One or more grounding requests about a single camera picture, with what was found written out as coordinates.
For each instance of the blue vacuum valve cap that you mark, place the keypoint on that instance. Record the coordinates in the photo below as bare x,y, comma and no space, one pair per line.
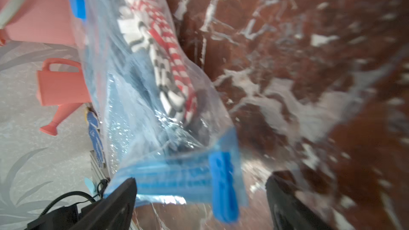
78,9

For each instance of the red white striped garment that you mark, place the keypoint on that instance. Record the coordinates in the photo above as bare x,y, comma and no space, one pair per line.
177,92

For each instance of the blue zipper slider clip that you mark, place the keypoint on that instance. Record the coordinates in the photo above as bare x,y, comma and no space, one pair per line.
224,201

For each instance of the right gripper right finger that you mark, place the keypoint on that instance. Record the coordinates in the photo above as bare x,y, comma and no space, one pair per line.
287,211

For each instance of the pink watering can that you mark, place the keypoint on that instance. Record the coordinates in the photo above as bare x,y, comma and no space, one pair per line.
67,90

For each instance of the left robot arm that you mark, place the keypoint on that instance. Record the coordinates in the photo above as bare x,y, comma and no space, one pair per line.
66,217

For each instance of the black white striped garment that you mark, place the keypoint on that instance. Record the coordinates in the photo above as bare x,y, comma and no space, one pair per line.
145,24

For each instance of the clear plastic vacuum bag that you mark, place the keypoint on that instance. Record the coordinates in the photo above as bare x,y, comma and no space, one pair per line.
182,176

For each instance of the blue tank top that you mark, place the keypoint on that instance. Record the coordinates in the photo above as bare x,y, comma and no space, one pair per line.
123,86

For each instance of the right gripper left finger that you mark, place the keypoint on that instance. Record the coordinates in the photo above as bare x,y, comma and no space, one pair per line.
112,213

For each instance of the pink bucket with lid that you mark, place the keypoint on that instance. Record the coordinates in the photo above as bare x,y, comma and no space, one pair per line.
37,21

